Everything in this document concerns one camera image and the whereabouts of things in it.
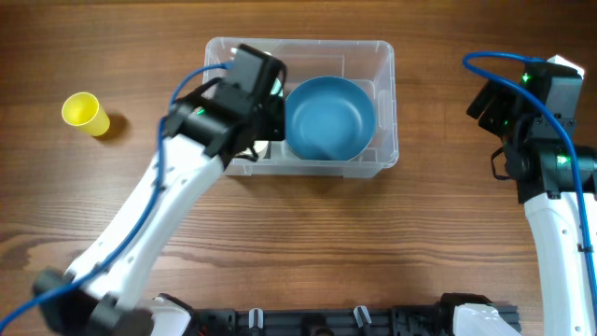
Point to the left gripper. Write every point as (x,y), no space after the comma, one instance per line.
(277,124)

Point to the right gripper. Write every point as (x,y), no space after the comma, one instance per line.
(487,104)

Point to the mint green bowl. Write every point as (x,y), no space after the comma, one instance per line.
(277,88)

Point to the yellow cup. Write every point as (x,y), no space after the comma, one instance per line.
(83,111)

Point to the pink cup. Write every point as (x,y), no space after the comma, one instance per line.
(260,147)

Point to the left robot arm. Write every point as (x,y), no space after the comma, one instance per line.
(101,293)

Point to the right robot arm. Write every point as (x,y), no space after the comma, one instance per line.
(555,179)

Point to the clear plastic storage bin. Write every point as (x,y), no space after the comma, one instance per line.
(370,64)

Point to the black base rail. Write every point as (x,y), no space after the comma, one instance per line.
(395,321)

